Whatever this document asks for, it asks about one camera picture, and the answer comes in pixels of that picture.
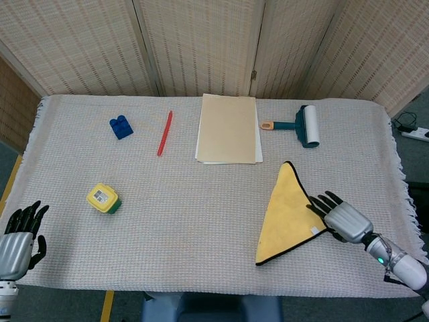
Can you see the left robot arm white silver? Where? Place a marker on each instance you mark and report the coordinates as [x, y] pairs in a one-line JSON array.
[[6, 296]]

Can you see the tan kraft paper folder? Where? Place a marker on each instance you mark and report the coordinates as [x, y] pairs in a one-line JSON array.
[[228, 131]]

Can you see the white paper sheets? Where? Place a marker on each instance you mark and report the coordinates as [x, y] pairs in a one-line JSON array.
[[259, 149]]

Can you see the brass screen hinge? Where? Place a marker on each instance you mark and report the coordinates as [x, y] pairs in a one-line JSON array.
[[254, 74]]

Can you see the white power strip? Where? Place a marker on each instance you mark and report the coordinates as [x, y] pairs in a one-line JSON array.
[[417, 135]]

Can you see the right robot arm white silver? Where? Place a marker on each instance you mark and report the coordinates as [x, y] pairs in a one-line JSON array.
[[399, 260]]

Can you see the dark green microfiber cloth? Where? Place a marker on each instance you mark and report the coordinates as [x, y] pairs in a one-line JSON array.
[[285, 218]]

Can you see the green tub with yellow lid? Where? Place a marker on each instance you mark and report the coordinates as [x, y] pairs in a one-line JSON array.
[[102, 198]]

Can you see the blue toy building block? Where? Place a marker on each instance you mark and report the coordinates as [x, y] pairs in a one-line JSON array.
[[121, 128]]

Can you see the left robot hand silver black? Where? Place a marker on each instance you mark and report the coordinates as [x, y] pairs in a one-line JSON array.
[[16, 241]]

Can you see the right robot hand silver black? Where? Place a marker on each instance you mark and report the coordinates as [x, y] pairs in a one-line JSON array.
[[347, 218]]

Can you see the red pen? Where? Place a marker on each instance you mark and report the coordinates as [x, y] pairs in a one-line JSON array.
[[165, 134]]

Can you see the woven bamboo folding screen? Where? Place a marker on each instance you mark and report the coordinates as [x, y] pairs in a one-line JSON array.
[[201, 43]]

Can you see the white waffle weave tablecloth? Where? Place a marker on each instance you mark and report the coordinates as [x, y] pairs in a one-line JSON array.
[[184, 218]]

